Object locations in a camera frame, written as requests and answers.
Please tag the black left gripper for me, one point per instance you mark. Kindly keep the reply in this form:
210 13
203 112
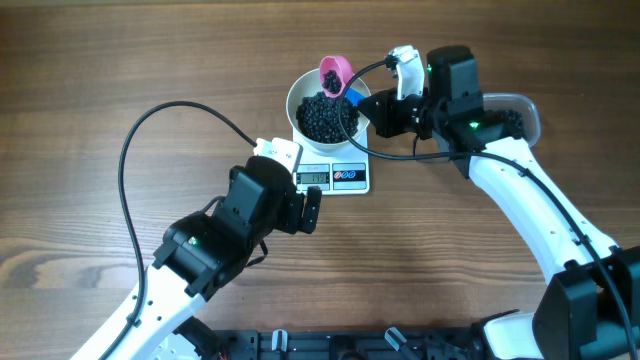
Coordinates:
293 217

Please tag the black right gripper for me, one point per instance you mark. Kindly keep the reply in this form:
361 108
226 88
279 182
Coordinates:
385 115

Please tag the pink scoop blue handle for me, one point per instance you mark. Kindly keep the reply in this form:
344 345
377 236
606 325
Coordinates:
344 70

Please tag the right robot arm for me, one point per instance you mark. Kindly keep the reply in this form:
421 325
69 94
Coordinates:
590 307

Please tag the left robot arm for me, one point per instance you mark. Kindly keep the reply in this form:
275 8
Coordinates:
201 253

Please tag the white digital kitchen scale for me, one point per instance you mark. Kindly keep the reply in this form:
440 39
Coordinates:
335 169

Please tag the black beans in bowl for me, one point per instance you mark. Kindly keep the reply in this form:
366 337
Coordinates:
321 118

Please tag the white round bowl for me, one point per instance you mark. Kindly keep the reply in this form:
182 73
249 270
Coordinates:
308 85

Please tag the black beans in scoop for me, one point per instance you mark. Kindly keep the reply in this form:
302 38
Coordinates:
331 82

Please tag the clear plastic food container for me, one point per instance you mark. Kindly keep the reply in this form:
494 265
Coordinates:
521 104

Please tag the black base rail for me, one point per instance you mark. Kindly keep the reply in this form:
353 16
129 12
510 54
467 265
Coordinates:
195 340

